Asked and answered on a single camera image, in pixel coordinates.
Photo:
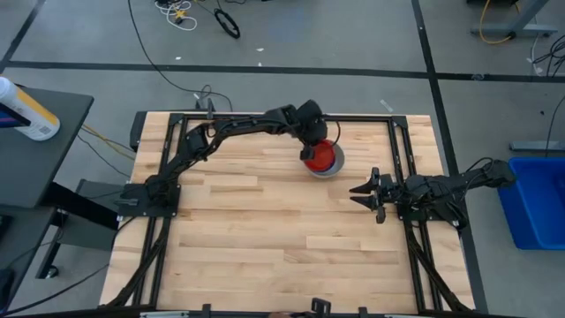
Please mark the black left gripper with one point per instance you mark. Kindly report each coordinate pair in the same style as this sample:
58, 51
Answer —
312, 121

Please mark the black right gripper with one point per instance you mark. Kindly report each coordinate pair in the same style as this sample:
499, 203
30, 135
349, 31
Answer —
390, 191

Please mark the red plastic bowl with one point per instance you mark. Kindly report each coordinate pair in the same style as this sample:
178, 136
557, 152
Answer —
323, 155

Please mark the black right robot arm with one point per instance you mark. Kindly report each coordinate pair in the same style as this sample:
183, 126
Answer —
441, 190

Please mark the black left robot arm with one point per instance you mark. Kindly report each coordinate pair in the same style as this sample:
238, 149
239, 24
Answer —
229, 128

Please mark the grey plastic bowl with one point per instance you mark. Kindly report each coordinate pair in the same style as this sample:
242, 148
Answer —
340, 165

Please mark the blue plastic bin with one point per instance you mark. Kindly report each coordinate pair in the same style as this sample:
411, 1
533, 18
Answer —
536, 207

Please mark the grey floor bar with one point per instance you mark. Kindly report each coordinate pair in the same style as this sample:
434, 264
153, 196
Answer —
536, 146

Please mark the grey metal stand base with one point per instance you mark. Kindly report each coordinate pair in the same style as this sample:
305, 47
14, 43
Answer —
514, 30

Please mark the black side table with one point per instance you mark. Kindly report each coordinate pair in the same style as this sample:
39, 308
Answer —
39, 168

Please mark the white bottle yellow label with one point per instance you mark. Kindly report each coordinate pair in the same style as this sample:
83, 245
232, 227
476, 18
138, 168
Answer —
33, 117

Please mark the black aluminium rig frame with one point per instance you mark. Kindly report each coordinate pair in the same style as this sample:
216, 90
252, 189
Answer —
410, 265

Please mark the black table-level camera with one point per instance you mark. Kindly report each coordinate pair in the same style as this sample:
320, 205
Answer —
321, 305

